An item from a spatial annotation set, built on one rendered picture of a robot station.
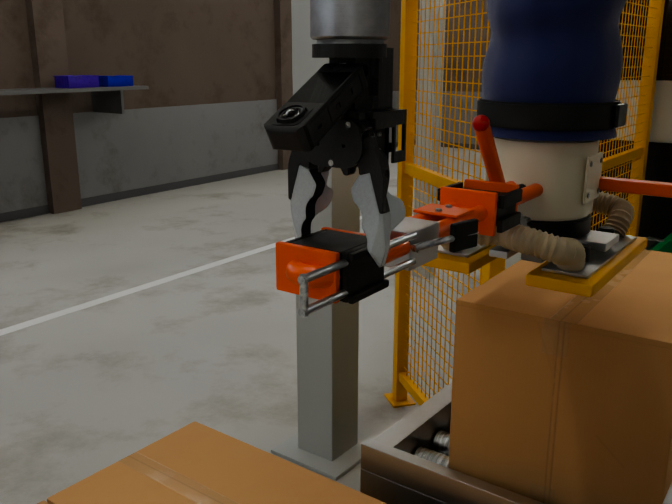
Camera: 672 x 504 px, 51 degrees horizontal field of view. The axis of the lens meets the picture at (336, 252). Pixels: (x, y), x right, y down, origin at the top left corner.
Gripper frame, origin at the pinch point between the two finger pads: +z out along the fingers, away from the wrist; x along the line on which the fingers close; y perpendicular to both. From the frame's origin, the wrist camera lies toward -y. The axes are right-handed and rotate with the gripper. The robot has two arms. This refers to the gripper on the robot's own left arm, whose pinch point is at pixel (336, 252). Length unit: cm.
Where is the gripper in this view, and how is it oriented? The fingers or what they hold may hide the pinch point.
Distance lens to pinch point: 71.1
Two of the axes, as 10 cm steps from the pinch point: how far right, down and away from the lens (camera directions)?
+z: 0.0, 9.6, 2.6
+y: 5.9, -2.1, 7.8
